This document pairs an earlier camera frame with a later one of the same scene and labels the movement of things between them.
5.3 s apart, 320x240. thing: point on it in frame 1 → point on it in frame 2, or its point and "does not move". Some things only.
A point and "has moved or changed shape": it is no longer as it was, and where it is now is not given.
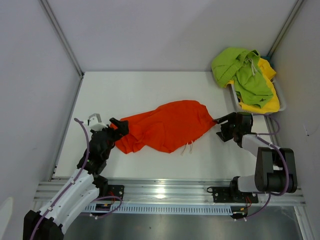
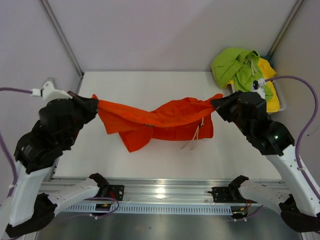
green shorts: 241,67 does not move
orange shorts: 167,127 has moved or changed shape
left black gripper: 122,126 → 90,104
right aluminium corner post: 289,20 does not move
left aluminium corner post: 65,41 does not move
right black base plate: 226,194 does not move
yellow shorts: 272,105 does not move
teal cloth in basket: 268,58 does not move
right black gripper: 230,116 → 222,105
